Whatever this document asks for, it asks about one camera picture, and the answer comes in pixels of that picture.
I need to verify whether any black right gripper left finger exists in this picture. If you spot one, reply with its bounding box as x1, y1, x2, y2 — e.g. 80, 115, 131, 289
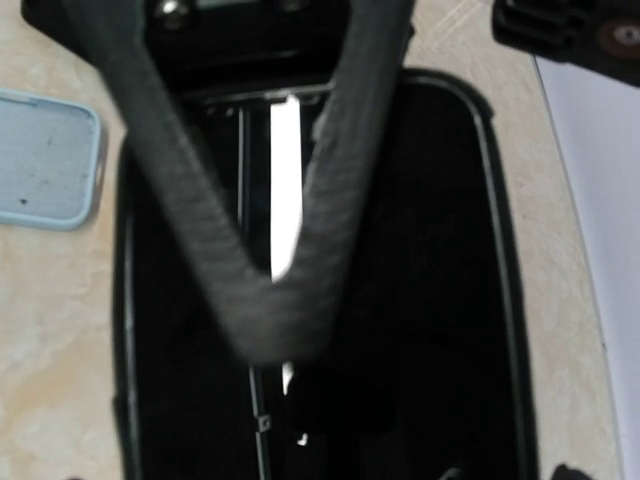
63, 1, 280, 365

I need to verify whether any light blue phone case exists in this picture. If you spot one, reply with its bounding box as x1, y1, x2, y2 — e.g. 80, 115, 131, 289
1, 89, 104, 231

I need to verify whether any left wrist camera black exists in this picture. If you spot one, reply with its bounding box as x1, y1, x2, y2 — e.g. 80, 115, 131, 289
491, 0, 639, 87

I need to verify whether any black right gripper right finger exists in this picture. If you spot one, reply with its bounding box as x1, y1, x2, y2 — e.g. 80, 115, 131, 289
262, 1, 414, 363

